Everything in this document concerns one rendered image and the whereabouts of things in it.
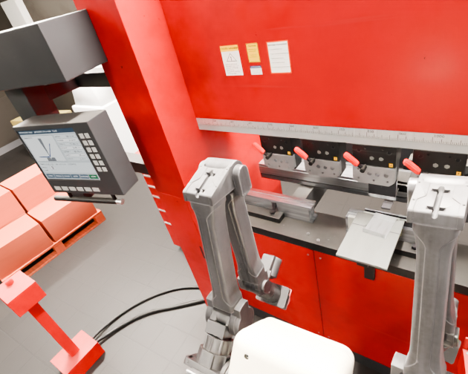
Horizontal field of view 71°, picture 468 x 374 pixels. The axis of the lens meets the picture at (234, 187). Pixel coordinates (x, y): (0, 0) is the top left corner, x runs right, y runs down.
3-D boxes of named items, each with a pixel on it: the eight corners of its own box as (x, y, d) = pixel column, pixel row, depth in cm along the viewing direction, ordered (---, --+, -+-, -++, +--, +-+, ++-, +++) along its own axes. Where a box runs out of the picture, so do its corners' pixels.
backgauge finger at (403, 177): (370, 208, 141) (371, 199, 138) (386, 175, 157) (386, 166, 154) (400, 214, 134) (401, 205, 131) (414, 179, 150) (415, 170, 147)
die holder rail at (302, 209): (229, 202, 186) (225, 189, 180) (235, 197, 189) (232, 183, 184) (313, 223, 157) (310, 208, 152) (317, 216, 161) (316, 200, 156)
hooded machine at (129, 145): (164, 150, 475) (125, 52, 399) (134, 174, 435) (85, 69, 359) (129, 147, 515) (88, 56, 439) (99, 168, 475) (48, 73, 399)
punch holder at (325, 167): (304, 174, 140) (301, 139, 131) (313, 163, 145) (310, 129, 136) (339, 179, 131) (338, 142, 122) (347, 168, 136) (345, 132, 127)
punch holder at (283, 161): (264, 167, 151) (258, 135, 142) (273, 157, 156) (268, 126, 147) (294, 171, 143) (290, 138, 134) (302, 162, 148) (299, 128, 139)
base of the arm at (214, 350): (182, 362, 80) (222, 384, 73) (192, 328, 81) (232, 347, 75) (201, 358, 87) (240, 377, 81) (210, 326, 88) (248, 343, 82)
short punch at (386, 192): (368, 197, 133) (368, 178, 128) (369, 194, 134) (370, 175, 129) (394, 202, 127) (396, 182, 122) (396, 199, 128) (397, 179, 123)
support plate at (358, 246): (336, 256, 124) (335, 254, 123) (358, 213, 140) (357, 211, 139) (386, 271, 113) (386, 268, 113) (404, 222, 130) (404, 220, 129)
